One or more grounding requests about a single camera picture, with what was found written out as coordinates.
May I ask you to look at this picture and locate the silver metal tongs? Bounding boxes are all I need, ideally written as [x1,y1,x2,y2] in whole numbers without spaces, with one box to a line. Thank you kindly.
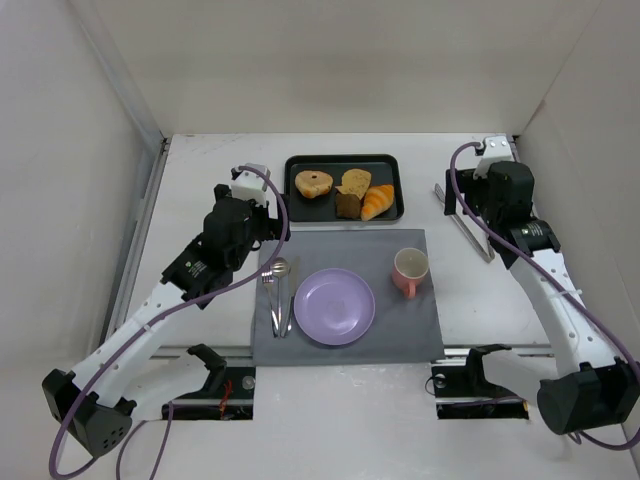
[452,214,495,263]

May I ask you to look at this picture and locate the round donut bread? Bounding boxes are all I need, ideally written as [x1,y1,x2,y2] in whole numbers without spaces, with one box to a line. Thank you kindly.
[295,170,333,199]

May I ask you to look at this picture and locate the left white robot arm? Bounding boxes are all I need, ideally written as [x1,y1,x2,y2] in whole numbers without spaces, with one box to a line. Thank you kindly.
[42,175,289,460]

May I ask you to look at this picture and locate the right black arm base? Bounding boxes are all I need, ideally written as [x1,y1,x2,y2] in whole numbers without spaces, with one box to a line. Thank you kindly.
[465,344,512,398]

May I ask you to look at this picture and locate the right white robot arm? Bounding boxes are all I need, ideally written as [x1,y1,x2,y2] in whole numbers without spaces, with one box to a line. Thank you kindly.
[444,161,639,436]

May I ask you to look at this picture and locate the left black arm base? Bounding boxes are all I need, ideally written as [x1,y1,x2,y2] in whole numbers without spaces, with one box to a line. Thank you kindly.
[187,344,227,398]

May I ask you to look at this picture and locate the dark brown bread cube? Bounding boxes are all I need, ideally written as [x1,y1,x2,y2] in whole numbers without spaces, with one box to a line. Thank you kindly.
[335,192,361,220]

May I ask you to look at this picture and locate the silver fork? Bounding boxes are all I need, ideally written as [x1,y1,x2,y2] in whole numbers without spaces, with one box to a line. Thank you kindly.
[261,270,279,338]

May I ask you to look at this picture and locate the silver spoon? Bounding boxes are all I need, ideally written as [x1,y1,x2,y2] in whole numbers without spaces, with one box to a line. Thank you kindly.
[272,257,291,338]

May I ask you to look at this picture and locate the silver knife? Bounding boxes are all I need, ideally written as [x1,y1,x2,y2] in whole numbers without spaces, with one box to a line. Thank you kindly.
[281,256,300,337]

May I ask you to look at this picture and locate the black baking tray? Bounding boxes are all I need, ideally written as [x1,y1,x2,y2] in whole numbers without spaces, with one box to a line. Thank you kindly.
[284,154,405,223]

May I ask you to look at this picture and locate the pink mug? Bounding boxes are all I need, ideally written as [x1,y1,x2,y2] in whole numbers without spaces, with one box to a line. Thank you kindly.
[391,248,429,299]

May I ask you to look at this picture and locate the grey cloth placemat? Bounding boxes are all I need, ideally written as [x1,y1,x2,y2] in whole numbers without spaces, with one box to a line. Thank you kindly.
[251,229,444,366]

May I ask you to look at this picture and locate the orange croissant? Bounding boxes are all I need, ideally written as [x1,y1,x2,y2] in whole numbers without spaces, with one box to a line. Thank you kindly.
[360,184,395,221]

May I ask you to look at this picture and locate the purple plate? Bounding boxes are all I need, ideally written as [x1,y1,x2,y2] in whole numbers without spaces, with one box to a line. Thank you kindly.
[294,268,376,346]

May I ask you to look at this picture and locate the flat seeded toast slice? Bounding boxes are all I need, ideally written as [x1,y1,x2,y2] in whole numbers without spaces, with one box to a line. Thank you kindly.
[336,168,372,200]

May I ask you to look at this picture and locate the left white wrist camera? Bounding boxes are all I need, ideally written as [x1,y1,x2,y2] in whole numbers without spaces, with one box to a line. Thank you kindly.
[230,163,271,206]

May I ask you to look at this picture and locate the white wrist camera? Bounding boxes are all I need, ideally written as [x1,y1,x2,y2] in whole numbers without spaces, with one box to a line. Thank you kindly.
[473,135,514,179]
[230,163,271,206]

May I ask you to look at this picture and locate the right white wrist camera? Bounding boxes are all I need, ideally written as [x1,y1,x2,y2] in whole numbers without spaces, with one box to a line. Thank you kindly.
[473,135,514,179]

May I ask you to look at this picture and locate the aluminium table rail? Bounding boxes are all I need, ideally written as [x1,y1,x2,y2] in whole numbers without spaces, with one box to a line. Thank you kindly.
[96,138,171,345]

